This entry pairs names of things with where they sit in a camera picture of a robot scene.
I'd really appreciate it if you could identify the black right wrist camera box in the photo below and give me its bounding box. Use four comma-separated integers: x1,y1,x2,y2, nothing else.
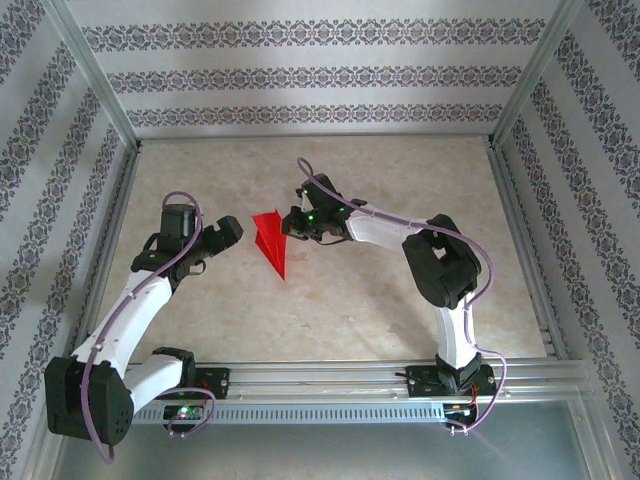
298,172,344,211

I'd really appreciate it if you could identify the aluminium frame strut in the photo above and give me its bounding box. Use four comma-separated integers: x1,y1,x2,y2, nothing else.
22,429,66,480
569,399,619,480

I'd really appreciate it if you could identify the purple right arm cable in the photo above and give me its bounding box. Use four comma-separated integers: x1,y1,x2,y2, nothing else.
296,157,509,435

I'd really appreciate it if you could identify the aluminium corner post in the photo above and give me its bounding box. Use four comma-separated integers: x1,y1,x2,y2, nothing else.
491,0,594,147
43,0,140,147

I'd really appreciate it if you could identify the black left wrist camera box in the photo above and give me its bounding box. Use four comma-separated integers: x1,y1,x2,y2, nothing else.
160,203,197,237

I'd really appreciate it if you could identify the grey metal panel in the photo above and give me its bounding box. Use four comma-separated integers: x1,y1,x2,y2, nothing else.
49,422,594,480

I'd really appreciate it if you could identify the circuit board with green light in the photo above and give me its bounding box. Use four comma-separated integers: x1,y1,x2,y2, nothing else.
163,404,204,421

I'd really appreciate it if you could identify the red paper sheet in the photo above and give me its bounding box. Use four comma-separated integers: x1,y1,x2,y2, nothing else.
251,207,289,284

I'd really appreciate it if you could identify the grey slotted cable duct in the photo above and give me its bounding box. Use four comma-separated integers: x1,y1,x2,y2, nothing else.
132,402,446,426

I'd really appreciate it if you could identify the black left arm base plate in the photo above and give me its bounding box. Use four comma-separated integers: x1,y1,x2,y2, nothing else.
189,367,231,401

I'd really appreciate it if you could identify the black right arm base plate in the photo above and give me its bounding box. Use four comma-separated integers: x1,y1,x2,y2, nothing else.
407,364,498,400

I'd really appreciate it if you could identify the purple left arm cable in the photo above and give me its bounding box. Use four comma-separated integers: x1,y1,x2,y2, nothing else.
79,190,217,465

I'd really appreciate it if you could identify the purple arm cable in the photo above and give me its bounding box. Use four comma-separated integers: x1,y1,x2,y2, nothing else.
79,190,217,465
296,157,509,435

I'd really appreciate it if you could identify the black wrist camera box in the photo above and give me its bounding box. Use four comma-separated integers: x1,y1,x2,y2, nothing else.
298,172,344,211
160,203,197,237

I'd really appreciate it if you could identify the aluminium side rail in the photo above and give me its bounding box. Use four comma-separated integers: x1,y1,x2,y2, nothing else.
74,142,142,361
487,141,570,361

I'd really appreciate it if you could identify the aluminium table edge rail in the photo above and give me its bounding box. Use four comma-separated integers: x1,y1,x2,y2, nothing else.
135,132,496,147

